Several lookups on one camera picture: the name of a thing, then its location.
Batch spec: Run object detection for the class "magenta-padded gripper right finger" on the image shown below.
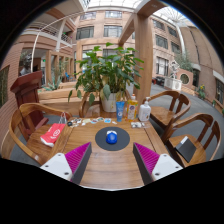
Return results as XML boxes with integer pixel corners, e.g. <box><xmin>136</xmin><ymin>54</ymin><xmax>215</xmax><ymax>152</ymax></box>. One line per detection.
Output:
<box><xmin>132</xmin><ymin>142</ymin><xmax>184</xmax><ymax>185</ymax></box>

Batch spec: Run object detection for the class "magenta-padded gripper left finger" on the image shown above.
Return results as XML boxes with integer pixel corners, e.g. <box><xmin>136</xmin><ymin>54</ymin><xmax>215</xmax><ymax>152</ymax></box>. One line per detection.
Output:
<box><xmin>39</xmin><ymin>142</ymin><xmax>93</xmax><ymax>185</ymax></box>

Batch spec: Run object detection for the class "blue and white computer mouse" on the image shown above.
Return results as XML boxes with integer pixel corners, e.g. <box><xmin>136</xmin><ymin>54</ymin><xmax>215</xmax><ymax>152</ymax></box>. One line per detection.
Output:
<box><xmin>105</xmin><ymin>130</ymin><xmax>119</xmax><ymax>145</ymax></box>

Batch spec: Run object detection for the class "round dark grey mouse pad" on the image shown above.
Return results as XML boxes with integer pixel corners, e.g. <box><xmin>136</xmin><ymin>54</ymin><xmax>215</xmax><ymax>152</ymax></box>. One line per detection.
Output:
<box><xmin>94</xmin><ymin>126</ymin><xmax>131</xmax><ymax>152</ymax></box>

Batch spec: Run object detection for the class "black notebook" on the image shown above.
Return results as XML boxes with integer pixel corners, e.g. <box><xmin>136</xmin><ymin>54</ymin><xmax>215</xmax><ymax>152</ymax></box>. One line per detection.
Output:
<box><xmin>175</xmin><ymin>135</ymin><xmax>198</xmax><ymax>163</ymax></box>

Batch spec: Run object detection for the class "red and white shopping bag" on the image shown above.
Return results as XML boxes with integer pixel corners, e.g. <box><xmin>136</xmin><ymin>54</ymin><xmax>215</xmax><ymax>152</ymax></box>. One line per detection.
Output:
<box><xmin>39</xmin><ymin>112</ymin><xmax>68</xmax><ymax>148</ymax></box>

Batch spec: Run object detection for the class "clear blister pack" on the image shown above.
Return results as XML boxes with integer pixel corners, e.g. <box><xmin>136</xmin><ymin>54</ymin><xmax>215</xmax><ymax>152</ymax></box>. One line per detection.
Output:
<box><xmin>130</xmin><ymin>121</ymin><xmax>143</xmax><ymax>129</ymax></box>

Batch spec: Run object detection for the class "white pump bottle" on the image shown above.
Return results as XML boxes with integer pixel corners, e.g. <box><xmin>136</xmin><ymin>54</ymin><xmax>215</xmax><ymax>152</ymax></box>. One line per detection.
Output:
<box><xmin>137</xmin><ymin>96</ymin><xmax>152</xmax><ymax>122</ymax></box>

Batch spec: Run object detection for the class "yellow liquid bottle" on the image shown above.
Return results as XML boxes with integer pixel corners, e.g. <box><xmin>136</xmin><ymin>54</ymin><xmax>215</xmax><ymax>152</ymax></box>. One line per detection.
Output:
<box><xmin>125</xmin><ymin>93</ymin><xmax>139</xmax><ymax>122</ymax></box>

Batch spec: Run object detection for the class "blue tube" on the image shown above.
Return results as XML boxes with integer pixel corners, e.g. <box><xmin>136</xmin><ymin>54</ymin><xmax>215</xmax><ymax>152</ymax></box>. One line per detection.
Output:
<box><xmin>115</xmin><ymin>100</ymin><xmax>126</xmax><ymax>123</ymax></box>

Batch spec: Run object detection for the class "dark red wooden lectern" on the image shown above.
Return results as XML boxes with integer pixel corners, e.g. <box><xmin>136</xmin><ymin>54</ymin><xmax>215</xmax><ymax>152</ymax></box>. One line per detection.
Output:
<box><xmin>9</xmin><ymin>70</ymin><xmax>49</xmax><ymax>129</ymax></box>

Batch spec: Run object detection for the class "spiky green agave plant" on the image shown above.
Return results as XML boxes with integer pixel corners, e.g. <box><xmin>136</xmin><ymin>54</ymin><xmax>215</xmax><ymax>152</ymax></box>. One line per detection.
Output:
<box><xmin>43</xmin><ymin>74</ymin><xmax>63</xmax><ymax>92</ymax></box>

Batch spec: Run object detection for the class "green plant in white pot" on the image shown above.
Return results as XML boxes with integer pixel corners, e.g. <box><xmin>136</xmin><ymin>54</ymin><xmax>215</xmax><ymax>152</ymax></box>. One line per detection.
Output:
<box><xmin>67</xmin><ymin>42</ymin><xmax>145</xmax><ymax>113</ymax></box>

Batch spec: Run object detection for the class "dark bust statue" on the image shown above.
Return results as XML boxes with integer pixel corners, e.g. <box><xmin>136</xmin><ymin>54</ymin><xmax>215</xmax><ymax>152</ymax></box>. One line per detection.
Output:
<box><xmin>19</xmin><ymin>54</ymin><xmax>33</xmax><ymax>76</ymax></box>

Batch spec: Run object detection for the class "white statue on pedestal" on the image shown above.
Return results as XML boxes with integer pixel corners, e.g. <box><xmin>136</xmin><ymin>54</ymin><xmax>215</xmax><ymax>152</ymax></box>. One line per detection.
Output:
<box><xmin>163</xmin><ymin>60</ymin><xmax>183</xmax><ymax>92</ymax></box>

